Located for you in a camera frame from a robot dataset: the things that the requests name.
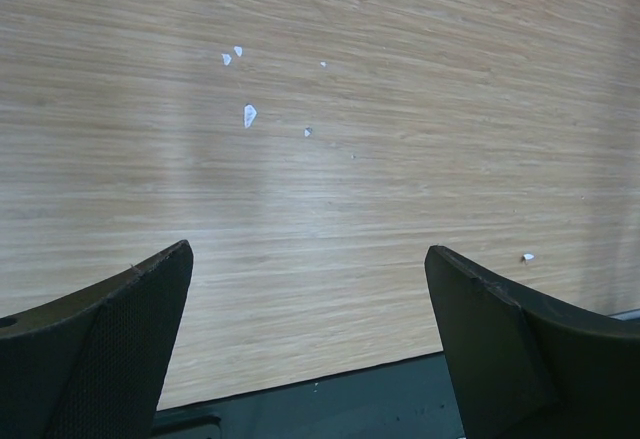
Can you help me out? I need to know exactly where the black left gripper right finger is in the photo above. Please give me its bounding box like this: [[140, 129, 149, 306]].
[[424, 246, 639, 438]]

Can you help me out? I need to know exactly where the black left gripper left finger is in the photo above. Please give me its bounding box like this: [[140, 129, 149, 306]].
[[1, 240, 194, 438]]

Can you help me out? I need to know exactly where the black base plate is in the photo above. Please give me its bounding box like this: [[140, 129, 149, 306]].
[[151, 353, 465, 438]]

